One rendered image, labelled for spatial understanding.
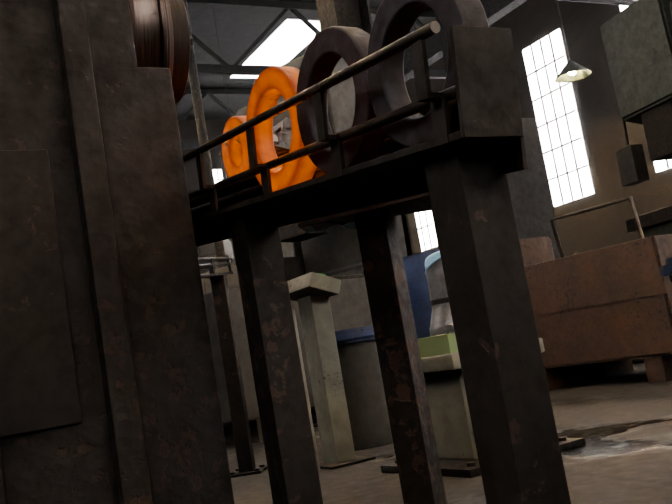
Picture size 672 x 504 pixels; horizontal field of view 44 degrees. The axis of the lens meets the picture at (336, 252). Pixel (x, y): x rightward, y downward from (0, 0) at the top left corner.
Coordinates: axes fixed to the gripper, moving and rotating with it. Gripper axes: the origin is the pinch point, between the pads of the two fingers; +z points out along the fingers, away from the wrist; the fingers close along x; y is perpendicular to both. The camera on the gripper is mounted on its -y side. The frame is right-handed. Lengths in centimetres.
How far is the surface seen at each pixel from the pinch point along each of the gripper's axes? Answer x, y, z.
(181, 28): 1.7, 21.8, 17.0
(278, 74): 65, -14, 19
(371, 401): -96, -46, -94
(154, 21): 10.0, 17.2, 24.8
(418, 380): 39, -52, -24
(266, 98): 58, -15, 18
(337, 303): -223, 13, -143
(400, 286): 39, -35, -19
